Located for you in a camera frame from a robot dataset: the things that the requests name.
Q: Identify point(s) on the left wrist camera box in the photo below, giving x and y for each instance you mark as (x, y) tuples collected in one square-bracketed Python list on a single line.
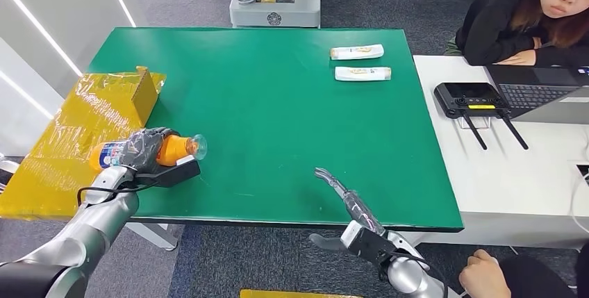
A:
[(177, 174)]

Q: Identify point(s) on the clear controller stand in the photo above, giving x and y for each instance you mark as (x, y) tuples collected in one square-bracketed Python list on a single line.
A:
[(482, 123)]

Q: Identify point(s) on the black controller with antennas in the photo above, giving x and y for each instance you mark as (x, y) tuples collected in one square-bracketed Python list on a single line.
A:
[(465, 95)]

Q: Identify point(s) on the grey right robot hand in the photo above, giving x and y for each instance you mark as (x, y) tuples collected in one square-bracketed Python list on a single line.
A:
[(361, 211)]

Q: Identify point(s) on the yellow cardboard piece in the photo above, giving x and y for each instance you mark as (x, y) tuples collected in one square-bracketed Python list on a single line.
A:
[(294, 294)]

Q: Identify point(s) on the person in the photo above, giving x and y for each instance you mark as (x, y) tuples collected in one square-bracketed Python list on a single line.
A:
[(497, 24), (483, 277)]

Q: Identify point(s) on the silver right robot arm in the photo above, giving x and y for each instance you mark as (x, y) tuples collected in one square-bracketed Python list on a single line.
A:
[(409, 275)]

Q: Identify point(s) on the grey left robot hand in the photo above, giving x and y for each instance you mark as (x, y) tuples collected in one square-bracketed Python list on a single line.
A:
[(142, 151)]

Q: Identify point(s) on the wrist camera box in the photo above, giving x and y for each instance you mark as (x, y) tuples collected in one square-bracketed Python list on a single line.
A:
[(177, 174), (368, 243)]

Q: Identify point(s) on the white tube with yellow print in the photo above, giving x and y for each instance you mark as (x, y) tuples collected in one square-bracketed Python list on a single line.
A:
[(356, 52), (362, 73)]

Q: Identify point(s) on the yellow tape-wrapped cardboard box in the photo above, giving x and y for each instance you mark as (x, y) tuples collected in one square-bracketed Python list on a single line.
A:
[(69, 148)]

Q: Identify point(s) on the white table leg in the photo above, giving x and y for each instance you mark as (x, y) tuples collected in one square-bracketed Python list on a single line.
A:
[(156, 236)]

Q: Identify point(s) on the orange bottle with clear cap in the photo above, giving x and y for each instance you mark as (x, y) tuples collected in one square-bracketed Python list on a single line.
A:
[(177, 148)]

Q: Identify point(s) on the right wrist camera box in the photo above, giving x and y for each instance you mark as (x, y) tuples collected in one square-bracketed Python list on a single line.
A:
[(368, 243)]

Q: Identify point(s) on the dark laptop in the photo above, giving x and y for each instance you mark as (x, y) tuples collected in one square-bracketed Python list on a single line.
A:
[(536, 92)]

